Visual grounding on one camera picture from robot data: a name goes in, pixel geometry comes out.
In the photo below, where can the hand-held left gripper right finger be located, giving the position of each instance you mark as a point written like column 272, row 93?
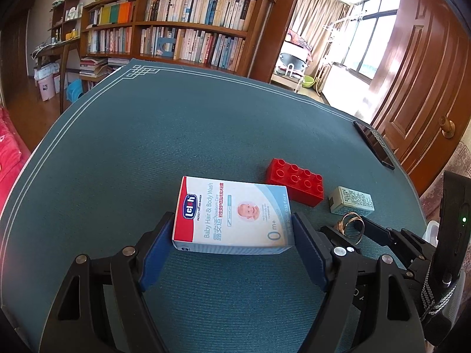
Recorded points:
column 309, row 253

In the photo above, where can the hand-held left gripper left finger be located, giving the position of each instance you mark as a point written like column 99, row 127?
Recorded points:
column 154, row 253

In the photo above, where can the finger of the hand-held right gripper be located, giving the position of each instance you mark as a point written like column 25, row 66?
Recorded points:
column 386, row 235
column 336, row 233

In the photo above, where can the clear plastic container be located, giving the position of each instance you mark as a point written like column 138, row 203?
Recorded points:
column 431, row 232

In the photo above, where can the white blue carton box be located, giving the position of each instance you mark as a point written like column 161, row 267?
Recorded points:
column 235, row 220

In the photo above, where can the teal covered desktop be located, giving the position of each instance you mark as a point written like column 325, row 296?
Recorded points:
column 128, row 154

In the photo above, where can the small grey-green box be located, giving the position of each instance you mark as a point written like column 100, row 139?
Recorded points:
column 351, row 200

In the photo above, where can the red toy brick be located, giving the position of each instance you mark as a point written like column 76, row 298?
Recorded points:
column 294, row 182

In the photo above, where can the black smartphone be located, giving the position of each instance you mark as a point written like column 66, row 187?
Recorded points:
column 375, row 145

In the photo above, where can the brass door knob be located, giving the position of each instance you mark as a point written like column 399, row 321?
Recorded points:
column 447, row 128

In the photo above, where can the brown wooden door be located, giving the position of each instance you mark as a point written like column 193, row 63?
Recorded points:
column 423, row 92

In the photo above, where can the green plastic basin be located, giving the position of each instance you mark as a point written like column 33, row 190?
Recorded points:
column 309, row 81

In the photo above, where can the red blanket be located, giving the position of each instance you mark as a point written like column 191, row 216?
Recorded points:
column 11, row 154

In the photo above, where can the white baby stroller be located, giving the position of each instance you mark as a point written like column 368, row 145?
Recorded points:
column 294, row 57

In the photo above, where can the blue plastic stool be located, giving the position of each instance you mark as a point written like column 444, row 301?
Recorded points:
column 74, row 90

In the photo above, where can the white drying rack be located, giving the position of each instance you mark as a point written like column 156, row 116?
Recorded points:
column 331, row 44

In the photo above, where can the stack of books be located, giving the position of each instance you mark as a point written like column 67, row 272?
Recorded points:
column 94, row 67

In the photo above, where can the pink waste bin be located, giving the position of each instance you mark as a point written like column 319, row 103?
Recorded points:
column 46, row 89

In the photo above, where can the window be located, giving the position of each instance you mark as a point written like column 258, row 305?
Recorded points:
column 371, row 33

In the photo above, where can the beige curtain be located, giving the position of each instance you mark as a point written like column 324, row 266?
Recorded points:
column 320, row 18

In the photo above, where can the wooden side table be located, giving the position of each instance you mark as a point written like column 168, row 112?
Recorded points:
column 60, row 46

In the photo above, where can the large wooden bookcase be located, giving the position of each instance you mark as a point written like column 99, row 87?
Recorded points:
column 184, row 25

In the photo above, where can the small wooden shelf unit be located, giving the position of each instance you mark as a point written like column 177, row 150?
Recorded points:
column 68, row 22

